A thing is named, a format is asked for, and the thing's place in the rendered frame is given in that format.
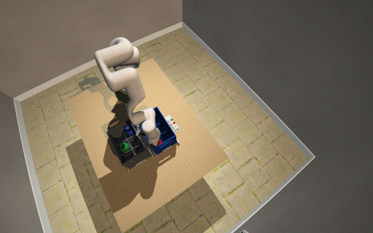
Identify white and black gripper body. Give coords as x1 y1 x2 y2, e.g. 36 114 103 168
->
148 128 161 146

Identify white paper pick list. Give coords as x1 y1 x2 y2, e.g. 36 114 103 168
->
165 115 180 132

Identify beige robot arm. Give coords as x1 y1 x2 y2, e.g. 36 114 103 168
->
94 37 158 141

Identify blue plastic crate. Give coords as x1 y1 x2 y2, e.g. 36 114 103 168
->
152 111 177 155

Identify grey plastic crate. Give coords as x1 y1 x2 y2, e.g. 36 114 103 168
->
109 123 151 169

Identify blue bottle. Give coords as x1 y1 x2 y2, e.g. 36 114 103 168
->
125 126 136 137

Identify green bottle with pale green label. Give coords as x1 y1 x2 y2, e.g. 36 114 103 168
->
119 142 131 153

